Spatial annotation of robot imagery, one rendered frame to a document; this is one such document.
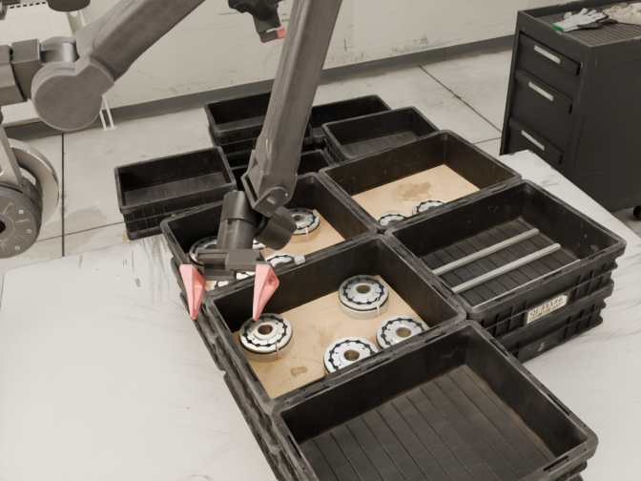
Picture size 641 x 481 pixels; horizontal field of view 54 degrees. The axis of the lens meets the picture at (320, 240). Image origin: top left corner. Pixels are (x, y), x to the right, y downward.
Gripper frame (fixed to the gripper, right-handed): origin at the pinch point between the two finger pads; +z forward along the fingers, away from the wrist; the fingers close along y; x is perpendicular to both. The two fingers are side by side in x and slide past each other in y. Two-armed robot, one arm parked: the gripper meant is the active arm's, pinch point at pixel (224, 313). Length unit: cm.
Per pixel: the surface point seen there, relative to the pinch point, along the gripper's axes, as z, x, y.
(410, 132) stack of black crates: -126, -131, -22
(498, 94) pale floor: -233, -243, -71
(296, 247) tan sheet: -32, -44, 1
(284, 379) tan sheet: 3.3, -26.6, -3.9
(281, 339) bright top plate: -4.5, -27.0, -2.5
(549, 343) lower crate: -12, -48, -55
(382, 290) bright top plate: -17.7, -34.7, -20.5
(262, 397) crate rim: 9.7, -12.1, -4.1
